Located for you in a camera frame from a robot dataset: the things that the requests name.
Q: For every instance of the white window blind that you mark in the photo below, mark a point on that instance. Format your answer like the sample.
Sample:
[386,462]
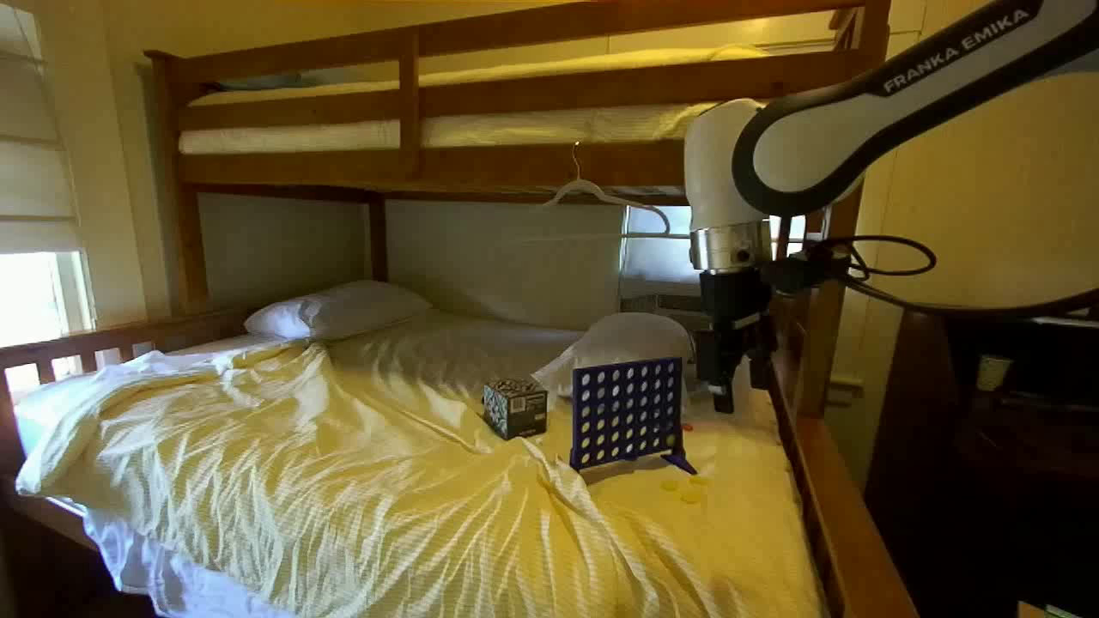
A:
[37,174]

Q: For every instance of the plump white pillow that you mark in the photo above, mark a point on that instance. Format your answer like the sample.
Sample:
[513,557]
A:
[623,338]

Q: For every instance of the dark wooden dresser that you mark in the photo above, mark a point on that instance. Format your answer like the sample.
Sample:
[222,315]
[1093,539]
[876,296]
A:
[1008,459]

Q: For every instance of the yellow striped bed sheet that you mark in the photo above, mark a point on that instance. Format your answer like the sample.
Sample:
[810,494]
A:
[345,491]

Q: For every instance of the wooden bunk bed frame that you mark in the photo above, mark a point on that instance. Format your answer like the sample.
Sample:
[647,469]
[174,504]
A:
[518,174]

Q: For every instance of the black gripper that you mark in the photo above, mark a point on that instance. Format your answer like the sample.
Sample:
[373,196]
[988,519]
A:
[734,328]

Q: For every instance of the bunk mattress with pale sheet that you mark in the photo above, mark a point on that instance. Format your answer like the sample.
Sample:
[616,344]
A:
[552,125]

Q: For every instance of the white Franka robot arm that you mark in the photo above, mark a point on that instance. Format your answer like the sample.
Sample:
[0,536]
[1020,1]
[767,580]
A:
[916,105]

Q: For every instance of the flat white pillow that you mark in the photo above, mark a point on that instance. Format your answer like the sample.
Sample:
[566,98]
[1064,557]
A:
[337,309]

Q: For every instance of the white mattress sheet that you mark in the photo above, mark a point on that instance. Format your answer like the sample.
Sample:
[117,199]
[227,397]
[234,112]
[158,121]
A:
[150,559]

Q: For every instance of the black white patterned cube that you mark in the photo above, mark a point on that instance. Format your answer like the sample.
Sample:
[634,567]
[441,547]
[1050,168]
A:
[513,410]

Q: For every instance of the white clothes hanger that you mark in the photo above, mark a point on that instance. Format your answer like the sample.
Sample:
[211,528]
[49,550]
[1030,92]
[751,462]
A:
[595,194]

